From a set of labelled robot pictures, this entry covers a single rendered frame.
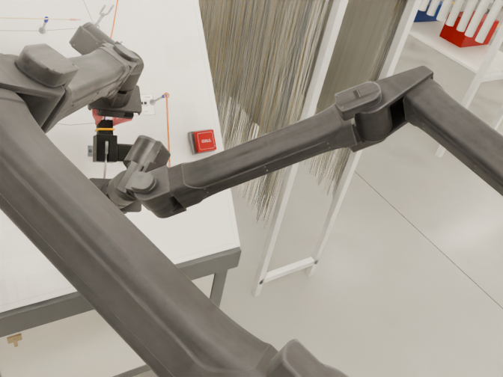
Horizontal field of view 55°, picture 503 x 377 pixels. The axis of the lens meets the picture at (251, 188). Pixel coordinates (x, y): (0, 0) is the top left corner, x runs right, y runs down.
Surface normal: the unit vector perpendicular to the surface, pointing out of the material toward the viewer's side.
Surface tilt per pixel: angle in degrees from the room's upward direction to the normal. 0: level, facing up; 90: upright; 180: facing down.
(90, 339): 90
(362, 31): 90
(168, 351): 60
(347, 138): 102
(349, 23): 90
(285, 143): 35
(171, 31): 50
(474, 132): 31
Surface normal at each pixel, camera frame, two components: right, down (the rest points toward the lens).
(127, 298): -0.29, 0.05
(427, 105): -0.29, -0.36
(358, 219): 0.18, -0.76
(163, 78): 0.48, -0.01
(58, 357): 0.48, 0.62
